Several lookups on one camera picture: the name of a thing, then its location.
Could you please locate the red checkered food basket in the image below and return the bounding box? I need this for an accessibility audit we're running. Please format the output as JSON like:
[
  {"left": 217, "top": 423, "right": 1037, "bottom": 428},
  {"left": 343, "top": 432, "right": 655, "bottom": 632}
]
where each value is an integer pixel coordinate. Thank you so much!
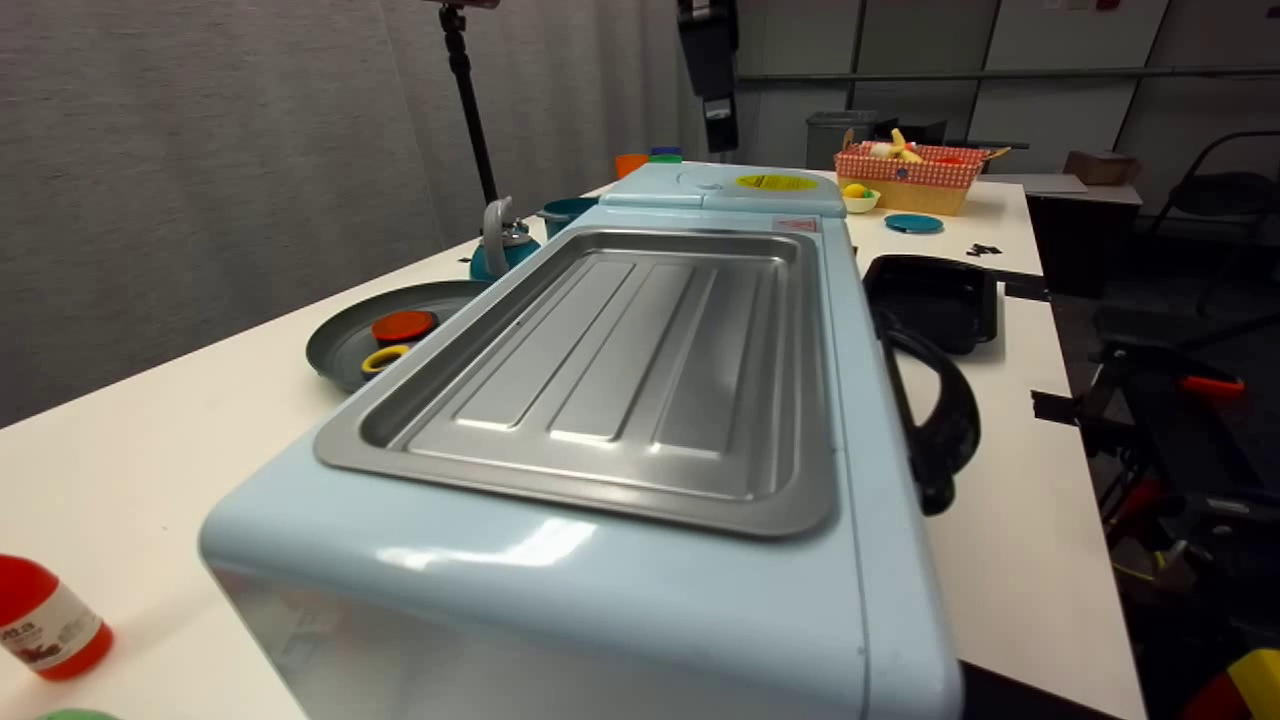
[{"left": 832, "top": 129, "right": 990, "bottom": 215}]

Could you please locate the red sauce bottle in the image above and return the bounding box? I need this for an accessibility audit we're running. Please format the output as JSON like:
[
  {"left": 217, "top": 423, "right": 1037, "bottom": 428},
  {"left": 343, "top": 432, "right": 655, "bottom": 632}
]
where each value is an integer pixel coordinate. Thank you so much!
[{"left": 0, "top": 551, "right": 121, "bottom": 685}]

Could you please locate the light blue breakfast station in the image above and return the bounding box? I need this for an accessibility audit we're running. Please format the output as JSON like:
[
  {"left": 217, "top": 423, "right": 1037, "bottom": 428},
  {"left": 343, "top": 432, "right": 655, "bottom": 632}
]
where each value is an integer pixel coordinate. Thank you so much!
[{"left": 196, "top": 155, "right": 985, "bottom": 720}]

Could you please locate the brown cardboard box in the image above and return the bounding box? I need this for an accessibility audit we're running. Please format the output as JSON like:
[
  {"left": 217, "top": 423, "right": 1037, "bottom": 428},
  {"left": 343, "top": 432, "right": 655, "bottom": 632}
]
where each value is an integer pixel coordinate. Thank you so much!
[{"left": 1064, "top": 150, "right": 1145, "bottom": 189}]

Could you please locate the grey round plate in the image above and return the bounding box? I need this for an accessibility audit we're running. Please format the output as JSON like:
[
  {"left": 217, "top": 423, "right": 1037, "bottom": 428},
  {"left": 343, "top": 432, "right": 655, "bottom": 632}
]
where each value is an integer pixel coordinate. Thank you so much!
[{"left": 302, "top": 275, "right": 490, "bottom": 397}]

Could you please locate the teal toy kettle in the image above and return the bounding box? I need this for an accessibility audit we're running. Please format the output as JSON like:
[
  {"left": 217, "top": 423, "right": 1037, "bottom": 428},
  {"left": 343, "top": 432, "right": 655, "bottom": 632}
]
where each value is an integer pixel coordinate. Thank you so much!
[{"left": 467, "top": 192, "right": 545, "bottom": 289}]

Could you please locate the teal round lid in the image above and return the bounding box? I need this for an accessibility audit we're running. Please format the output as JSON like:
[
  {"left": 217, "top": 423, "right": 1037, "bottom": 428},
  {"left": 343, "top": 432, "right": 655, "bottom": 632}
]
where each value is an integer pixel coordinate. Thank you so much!
[{"left": 880, "top": 207, "right": 947, "bottom": 242}]

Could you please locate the grey metal griddle tray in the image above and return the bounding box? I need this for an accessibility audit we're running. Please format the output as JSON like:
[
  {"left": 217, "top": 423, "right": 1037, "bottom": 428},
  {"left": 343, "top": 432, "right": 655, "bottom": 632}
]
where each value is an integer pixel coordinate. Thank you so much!
[{"left": 310, "top": 220, "right": 845, "bottom": 546}]

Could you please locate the black folding chair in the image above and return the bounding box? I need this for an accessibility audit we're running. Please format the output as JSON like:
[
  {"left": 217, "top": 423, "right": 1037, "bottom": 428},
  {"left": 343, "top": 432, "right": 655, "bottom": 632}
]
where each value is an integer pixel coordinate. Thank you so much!
[{"left": 1151, "top": 129, "right": 1280, "bottom": 246}]

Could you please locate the black camera tripod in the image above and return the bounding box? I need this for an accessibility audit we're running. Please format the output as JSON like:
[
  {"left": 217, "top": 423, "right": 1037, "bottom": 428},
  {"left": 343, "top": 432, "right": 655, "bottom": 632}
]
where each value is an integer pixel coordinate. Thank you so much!
[{"left": 432, "top": 0, "right": 504, "bottom": 204}]

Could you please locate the red toy patty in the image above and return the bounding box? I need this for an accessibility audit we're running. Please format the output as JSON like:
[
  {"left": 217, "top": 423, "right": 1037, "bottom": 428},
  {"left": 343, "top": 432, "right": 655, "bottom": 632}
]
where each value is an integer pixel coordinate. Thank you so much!
[{"left": 368, "top": 310, "right": 444, "bottom": 350}]

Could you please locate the teal toy pot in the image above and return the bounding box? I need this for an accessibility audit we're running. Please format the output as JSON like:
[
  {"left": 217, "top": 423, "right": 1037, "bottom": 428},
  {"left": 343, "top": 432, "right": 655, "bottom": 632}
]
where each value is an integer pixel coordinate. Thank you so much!
[{"left": 534, "top": 192, "right": 604, "bottom": 242}]

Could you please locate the yellow toy ring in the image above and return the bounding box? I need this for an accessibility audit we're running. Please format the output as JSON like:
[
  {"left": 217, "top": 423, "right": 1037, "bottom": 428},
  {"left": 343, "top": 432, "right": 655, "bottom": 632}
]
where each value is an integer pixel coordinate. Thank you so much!
[{"left": 357, "top": 341, "right": 414, "bottom": 382}]

